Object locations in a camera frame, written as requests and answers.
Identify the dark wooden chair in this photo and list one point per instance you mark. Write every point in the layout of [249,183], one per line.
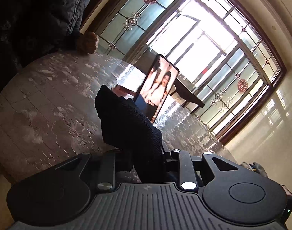
[187,95]

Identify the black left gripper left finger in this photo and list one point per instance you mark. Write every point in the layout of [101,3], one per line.
[112,162]

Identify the pink object under phone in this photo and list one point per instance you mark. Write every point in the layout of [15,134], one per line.
[121,91]

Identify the floral plastic tablecloth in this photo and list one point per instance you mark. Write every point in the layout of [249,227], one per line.
[47,111]

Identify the seated person in dark jacket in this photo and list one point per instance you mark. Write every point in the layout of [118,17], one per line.
[31,29]

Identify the seated person's fist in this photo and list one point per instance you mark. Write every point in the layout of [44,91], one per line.
[88,43]

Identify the smartphone with lit screen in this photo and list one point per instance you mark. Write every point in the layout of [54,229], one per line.
[155,88]

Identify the black knitted garment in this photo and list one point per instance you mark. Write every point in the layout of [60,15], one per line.
[125,127]

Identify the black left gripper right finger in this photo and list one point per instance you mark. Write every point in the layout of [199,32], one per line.
[180,170]

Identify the pile of mixed clothes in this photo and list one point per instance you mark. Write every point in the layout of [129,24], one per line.
[255,167]

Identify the glass door with ornaments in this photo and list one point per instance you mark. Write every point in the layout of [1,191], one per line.
[223,56]

